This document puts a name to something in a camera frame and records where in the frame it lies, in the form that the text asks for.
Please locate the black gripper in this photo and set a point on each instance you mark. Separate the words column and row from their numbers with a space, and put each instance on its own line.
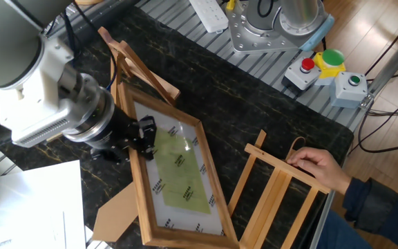
column 116, row 133

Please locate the wooden photo frame green print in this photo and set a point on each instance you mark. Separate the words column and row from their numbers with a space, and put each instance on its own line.
column 181, row 180

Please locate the small wooden easel bracket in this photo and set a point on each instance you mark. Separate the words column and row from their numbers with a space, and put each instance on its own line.
column 150, row 73

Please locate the large wooden easel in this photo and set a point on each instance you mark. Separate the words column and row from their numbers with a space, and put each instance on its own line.
column 269, row 204

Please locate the right forearm navy sleeve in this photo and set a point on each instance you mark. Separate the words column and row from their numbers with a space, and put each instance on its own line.
column 385, row 211

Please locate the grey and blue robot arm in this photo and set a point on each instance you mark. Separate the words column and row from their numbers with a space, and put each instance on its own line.
column 9, row 41

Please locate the person's right hand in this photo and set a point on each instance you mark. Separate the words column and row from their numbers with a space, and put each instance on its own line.
column 320, row 166

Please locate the white paper sheets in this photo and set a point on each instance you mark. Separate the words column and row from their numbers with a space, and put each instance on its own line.
column 29, row 207

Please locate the white power strip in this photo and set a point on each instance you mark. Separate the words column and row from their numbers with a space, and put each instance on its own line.
column 209, row 14

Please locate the brown rubber band loop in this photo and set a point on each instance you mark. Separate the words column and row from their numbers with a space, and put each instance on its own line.
column 294, row 145

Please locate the small yellow plug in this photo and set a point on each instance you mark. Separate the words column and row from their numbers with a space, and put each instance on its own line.
column 231, row 4

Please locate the grey box red button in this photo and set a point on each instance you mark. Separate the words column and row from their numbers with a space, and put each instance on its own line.
column 301, row 74

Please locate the yellow box green mushroom button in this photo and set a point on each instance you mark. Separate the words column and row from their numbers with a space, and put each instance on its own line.
column 330, row 64

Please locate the grey box small green button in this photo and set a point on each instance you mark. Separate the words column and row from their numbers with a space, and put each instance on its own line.
column 349, row 90

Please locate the person's blue jeans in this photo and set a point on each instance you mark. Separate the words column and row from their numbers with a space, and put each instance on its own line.
column 340, row 231

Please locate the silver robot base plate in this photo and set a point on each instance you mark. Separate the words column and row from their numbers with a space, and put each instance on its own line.
column 251, row 34

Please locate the aluminium frame leg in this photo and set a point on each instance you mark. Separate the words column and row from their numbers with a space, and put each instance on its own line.
column 392, row 62

